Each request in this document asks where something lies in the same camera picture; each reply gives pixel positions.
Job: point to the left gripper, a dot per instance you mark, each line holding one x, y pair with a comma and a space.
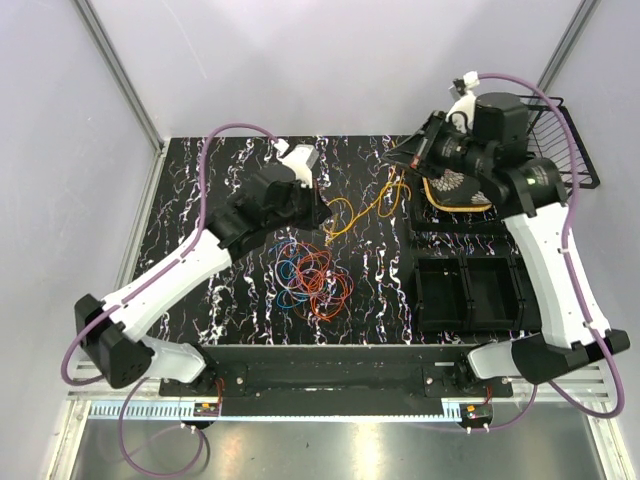
318, 209

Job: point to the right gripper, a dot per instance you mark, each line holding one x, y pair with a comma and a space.
411, 151

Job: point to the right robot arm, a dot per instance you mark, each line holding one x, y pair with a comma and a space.
485, 137

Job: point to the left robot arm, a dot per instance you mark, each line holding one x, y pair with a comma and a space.
114, 329

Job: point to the floral black cushion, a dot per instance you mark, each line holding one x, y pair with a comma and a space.
456, 193

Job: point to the black tray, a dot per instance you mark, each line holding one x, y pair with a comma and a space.
424, 217

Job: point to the black marble pattern mat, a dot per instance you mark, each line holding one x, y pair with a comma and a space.
350, 282

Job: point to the black bin left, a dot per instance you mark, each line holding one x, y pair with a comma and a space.
440, 299

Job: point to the black bin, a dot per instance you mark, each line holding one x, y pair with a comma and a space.
494, 298
530, 318
440, 299

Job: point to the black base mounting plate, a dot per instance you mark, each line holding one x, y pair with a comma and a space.
414, 369

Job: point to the black bin middle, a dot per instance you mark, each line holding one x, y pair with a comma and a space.
494, 298

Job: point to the black bin right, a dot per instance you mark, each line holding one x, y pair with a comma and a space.
530, 318

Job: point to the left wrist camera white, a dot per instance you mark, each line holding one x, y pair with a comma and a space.
300, 159

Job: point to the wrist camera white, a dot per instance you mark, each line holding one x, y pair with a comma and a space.
300, 159
461, 114

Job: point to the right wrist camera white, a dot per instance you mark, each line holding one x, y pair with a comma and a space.
461, 114

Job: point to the black wire dish rack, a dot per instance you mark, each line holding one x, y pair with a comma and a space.
547, 139

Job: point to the right aluminium frame post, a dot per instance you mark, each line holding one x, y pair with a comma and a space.
567, 42

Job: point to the aluminium frame post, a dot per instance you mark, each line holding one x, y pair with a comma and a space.
567, 42
100, 37

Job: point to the left aluminium frame post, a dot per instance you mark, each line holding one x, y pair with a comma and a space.
100, 37

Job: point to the aluminium rail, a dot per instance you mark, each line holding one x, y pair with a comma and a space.
588, 386

